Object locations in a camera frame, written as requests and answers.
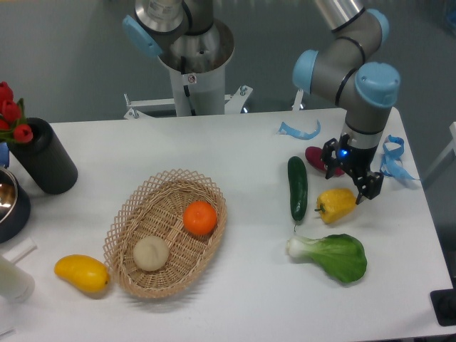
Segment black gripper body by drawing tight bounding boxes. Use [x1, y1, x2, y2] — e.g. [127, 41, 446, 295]
[336, 134, 377, 180]

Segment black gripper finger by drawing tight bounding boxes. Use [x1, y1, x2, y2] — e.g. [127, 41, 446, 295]
[354, 171, 384, 204]
[321, 138, 341, 178]

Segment yellow bell pepper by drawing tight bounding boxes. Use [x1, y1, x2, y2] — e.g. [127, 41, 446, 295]
[314, 188, 356, 224]

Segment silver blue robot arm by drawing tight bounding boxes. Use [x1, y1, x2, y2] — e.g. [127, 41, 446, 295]
[292, 1, 400, 203]

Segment purple sweet potato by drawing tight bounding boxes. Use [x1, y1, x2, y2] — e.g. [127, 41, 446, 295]
[305, 146, 327, 174]

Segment tangled blue tape strip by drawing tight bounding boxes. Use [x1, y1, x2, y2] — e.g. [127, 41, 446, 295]
[380, 135, 419, 181]

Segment green cucumber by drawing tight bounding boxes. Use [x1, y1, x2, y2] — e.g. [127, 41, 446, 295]
[287, 156, 308, 222]

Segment green bok choy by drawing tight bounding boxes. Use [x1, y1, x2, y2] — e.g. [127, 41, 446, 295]
[286, 234, 368, 284]

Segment black device at table corner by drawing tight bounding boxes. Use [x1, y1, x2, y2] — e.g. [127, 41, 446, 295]
[430, 289, 456, 326]

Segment orange tangerine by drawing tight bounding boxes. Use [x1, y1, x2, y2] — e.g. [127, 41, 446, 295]
[182, 201, 217, 235]

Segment woven wicker basket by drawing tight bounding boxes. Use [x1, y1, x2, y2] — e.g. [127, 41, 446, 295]
[103, 169, 227, 299]

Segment beige steamed bun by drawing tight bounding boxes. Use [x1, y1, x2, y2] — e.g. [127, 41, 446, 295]
[133, 236, 170, 271]

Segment yellow mango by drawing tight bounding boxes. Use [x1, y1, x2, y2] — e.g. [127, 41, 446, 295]
[54, 254, 110, 294]

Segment black cylindrical vase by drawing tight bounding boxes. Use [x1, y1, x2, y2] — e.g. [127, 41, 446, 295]
[8, 118, 78, 195]

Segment red artificial tulips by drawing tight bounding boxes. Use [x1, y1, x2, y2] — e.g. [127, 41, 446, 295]
[1, 81, 33, 144]

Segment dark metal bowl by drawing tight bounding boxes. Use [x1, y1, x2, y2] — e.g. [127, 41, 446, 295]
[1, 167, 31, 243]

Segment white block on table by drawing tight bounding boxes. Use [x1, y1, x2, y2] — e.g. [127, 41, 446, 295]
[2, 238, 37, 264]

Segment white plastic bottle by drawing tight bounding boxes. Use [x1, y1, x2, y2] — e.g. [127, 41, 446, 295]
[1, 256, 35, 302]

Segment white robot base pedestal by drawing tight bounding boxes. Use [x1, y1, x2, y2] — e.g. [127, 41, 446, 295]
[121, 0, 306, 120]

